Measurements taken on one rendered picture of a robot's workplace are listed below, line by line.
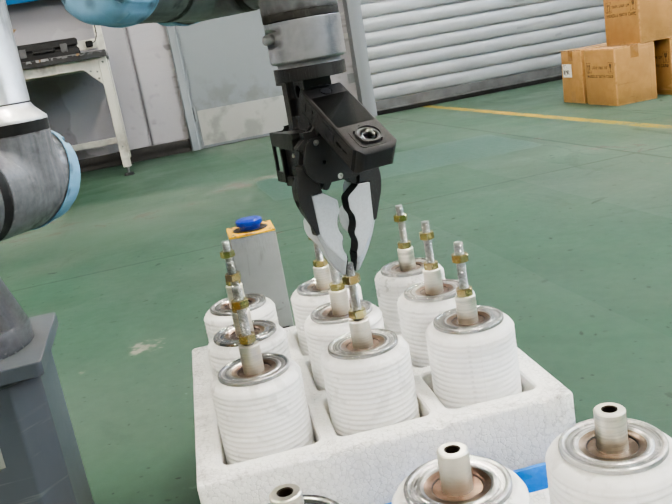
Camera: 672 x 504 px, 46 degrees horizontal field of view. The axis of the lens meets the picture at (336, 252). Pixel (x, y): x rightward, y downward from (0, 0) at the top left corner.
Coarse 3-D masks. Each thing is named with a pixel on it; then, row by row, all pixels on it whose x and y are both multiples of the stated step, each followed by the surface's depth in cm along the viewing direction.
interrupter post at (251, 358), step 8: (240, 344) 81; (256, 344) 80; (240, 352) 80; (248, 352) 80; (256, 352) 80; (248, 360) 80; (256, 360) 80; (248, 368) 81; (256, 368) 81; (264, 368) 82
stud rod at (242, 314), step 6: (234, 288) 79; (240, 288) 79; (234, 294) 79; (240, 294) 79; (234, 300) 80; (240, 300) 79; (240, 312) 80; (246, 312) 80; (240, 318) 80; (246, 318) 80; (240, 324) 80; (246, 324) 80; (246, 330) 80
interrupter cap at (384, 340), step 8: (344, 336) 86; (376, 336) 85; (384, 336) 84; (392, 336) 84; (336, 344) 84; (344, 344) 84; (376, 344) 83; (384, 344) 82; (392, 344) 81; (328, 352) 83; (336, 352) 82; (344, 352) 82; (352, 352) 81; (360, 352) 81; (368, 352) 81; (376, 352) 80; (384, 352) 80
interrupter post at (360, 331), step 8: (352, 320) 82; (360, 320) 82; (368, 320) 82; (352, 328) 82; (360, 328) 82; (368, 328) 82; (352, 336) 83; (360, 336) 82; (368, 336) 82; (352, 344) 83; (360, 344) 82; (368, 344) 82
